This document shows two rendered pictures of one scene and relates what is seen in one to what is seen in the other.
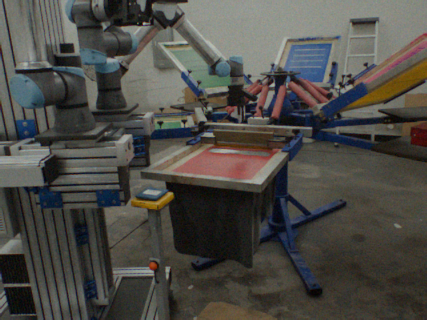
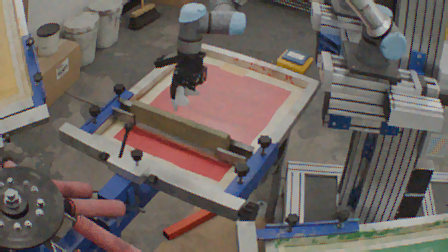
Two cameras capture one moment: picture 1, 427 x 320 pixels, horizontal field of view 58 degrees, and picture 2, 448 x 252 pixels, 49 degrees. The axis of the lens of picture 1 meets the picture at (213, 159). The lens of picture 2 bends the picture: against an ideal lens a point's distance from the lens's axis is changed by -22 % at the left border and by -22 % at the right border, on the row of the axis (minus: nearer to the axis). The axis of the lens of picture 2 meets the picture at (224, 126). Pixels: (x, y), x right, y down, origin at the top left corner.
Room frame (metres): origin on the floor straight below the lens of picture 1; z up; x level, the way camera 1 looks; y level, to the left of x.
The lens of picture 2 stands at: (3.75, -0.04, 2.19)
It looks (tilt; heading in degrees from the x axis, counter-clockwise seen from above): 36 degrees down; 179
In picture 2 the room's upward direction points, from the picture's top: 5 degrees clockwise
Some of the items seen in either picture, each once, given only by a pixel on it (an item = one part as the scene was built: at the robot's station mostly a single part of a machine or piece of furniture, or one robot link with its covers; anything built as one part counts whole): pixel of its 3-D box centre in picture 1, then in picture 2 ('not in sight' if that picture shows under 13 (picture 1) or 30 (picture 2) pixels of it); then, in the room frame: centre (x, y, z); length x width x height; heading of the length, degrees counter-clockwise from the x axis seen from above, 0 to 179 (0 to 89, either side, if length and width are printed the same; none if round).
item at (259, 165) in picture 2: (201, 141); (251, 174); (2.29, 0.07, 0.97); 0.30 x 0.05 x 0.07; 156
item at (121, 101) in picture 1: (110, 97); (374, 47); (1.95, 0.50, 1.31); 0.15 x 0.15 x 0.10
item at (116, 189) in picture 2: not in sight; (119, 188); (2.47, -0.32, 1.02); 0.17 x 0.06 x 0.05; 156
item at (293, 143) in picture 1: (292, 147); (107, 117); (2.06, -0.44, 0.97); 0.30 x 0.05 x 0.07; 156
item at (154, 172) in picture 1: (229, 156); (207, 109); (1.96, -0.08, 0.97); 0.79 x 0.58 x 0.04; 156
